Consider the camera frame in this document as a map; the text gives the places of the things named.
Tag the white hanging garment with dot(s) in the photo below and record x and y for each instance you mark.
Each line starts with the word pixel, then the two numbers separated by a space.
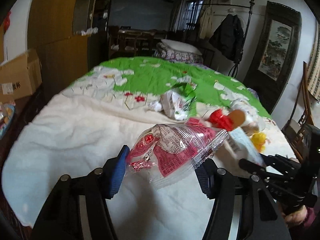
pixel 206 23

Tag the black metal coat rack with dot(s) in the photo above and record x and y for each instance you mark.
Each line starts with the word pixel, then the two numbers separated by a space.
pixel 245 25

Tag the crumpled white tissue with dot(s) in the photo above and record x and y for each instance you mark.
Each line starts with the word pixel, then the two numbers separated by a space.
pixel 155 106

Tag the blue plate of snacks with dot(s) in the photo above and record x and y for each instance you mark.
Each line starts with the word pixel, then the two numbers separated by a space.
pixel 7 114

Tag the wooden armchair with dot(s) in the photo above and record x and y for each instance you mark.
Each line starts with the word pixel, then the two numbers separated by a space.
pixel 295 131

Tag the dark wooden desk and chair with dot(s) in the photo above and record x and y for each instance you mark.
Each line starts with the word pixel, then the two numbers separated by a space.
pixel 127 42

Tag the brown cardboard box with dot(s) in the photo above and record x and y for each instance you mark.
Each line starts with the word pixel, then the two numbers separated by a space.
pixel 21 76

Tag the round cup with brown lid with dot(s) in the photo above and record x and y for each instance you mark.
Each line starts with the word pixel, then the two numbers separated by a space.
pixel 240 119

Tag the white plastic bag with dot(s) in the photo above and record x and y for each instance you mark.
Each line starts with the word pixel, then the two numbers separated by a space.
pixel 241 104

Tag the pink plastic snack wrapper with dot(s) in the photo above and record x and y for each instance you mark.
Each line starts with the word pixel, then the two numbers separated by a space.
pixel 167 153

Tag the person's right hand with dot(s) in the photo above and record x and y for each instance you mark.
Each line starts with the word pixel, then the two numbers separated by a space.
pixel 304 217

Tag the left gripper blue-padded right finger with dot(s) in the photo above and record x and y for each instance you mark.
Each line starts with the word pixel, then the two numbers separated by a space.
pixel 208 178

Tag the yellow mesh ball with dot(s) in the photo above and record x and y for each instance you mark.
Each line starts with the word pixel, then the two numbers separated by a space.
pixel 260 140

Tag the dark framed landscape painting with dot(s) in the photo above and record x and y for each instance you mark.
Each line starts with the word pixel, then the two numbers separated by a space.
pixel 275 54

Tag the light blue packet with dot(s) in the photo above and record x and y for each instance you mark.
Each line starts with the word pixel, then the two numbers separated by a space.
pixel 243 147

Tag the black hanging jacket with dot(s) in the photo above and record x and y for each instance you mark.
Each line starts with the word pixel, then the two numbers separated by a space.
pixel 228 38

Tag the red mesh net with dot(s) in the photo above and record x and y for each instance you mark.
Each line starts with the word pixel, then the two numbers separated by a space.
pixel 219 120

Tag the white pillow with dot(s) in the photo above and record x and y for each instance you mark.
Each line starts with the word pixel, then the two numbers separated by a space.
pixel 180 46

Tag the red hanging ornament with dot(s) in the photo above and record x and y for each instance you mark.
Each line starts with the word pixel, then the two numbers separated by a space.
pixel 6 22

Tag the tall wooden glass cabinet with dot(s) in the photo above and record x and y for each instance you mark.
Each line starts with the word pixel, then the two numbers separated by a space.
pixel 57 31

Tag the green and white snack bag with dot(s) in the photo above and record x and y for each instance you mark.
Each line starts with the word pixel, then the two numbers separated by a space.
pixel 179 103

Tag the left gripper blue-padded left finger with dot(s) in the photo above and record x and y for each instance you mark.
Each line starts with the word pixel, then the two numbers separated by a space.
pixel 116 169

